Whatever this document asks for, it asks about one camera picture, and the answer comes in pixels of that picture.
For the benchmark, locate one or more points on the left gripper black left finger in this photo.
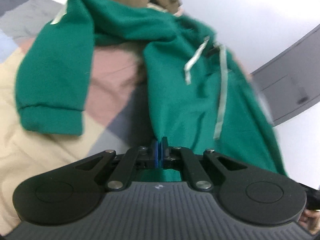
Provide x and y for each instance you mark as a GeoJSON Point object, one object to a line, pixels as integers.
{"type": "Point", "coordinates": [73, 191]}

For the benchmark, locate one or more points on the patchwork pastel bedsheet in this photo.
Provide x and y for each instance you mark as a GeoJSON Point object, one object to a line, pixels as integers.
{"type": "Point", "coordinates": [116, 115]}

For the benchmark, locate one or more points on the green hoodie with white drawstrings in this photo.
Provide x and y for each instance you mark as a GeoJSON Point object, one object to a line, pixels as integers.
{"type": "Point", "coordinates": [198, 95]}

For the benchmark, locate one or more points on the person's right hand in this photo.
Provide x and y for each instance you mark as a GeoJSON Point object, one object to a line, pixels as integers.
{"type": "Point", "coordinates": [309, 220]}

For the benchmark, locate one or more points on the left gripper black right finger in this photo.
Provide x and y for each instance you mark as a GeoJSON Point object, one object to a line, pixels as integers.
{"type": "Point", "coordinates": [244, 191]}

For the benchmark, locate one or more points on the grey wardrobe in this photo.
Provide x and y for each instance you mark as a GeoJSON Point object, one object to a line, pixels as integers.
{"type": "Point", "coordinates": [290, 81]}

